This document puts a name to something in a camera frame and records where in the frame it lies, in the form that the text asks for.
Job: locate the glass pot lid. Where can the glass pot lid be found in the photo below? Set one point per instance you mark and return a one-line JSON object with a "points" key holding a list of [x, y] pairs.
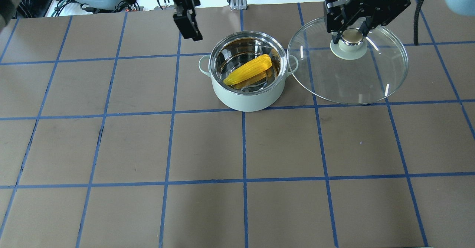
{"points": [[357, 70]]}

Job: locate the yellow corn cob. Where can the yellow corn cob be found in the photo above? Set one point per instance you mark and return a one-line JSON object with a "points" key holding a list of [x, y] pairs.
{"points": [[250, 72]]}

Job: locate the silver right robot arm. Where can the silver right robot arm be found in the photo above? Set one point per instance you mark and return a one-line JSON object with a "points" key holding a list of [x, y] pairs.
{"points": [[462, 7]]}

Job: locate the pale green cooking pot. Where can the pale green cooking pot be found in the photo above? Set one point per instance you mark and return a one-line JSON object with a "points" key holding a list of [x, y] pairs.
{"points": [[234, 51]]}

